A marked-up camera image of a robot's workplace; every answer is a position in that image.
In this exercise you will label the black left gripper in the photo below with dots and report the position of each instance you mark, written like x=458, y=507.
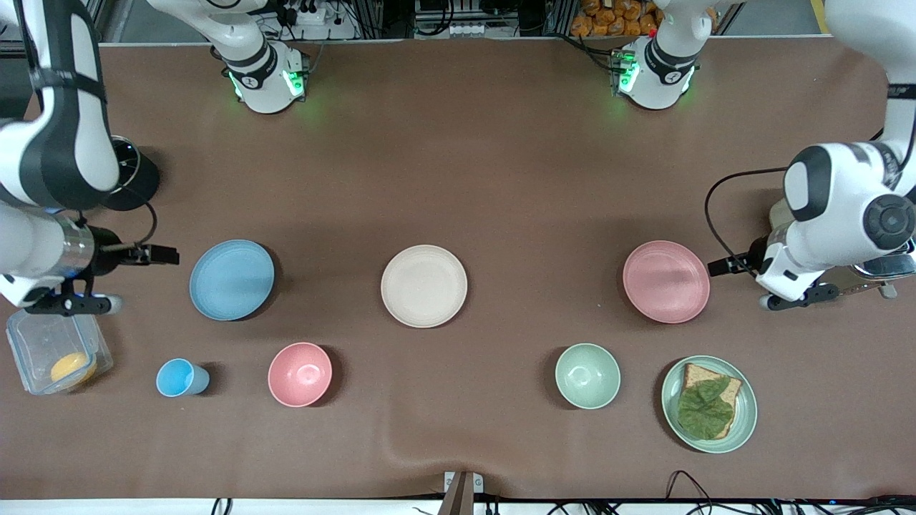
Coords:
x=753, y=257

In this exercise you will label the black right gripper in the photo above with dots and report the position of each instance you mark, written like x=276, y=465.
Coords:
x=107, y=248

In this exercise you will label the pink plate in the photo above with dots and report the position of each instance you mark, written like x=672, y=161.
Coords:
x=665, y=282

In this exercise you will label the blue plate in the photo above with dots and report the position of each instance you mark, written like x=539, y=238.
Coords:
x=230, y=280

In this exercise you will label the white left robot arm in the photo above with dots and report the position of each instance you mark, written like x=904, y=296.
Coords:
x=837, y=193

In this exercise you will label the black round pot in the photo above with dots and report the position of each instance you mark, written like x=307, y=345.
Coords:
x=140, y=182

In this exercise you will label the brown bread slice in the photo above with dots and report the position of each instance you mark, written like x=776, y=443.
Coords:
x=698, y=375

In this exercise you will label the blue cup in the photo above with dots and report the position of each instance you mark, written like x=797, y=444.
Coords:
x=179, y=378

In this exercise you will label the green plate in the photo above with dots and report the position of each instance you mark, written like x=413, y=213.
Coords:
x=746, y=409

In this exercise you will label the orange round food piece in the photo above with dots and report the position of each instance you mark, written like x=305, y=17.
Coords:
x=73, y=368

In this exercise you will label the green lettuce leaf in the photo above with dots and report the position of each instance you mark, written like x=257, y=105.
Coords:
x=705, y=411

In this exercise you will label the clear plastic container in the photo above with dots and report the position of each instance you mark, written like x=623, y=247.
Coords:
x=36, y=347

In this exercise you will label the beige chrome toaster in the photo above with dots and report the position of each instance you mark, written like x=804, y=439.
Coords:
x=887, y=267

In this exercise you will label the green bowl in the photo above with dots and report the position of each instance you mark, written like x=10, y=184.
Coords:
x=587, y=376

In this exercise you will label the pink bowl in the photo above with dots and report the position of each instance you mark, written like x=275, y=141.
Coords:
x=300, y=374

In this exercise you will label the brown tablecloth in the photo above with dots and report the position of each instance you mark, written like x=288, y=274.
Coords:
x=501, y=179

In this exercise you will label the beige plate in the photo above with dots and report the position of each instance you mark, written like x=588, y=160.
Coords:
x=424, y=286

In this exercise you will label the bag of orange snacks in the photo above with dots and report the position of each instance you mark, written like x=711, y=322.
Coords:
x=615, y=18

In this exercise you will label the white power strip with plugs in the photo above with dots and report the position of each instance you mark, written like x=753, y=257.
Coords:
x=309, y=14

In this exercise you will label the white slim power strip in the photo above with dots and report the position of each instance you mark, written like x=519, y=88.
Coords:
x=471, y=30

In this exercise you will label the metal table bracket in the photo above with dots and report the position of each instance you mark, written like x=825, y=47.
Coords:
x=461, y=493

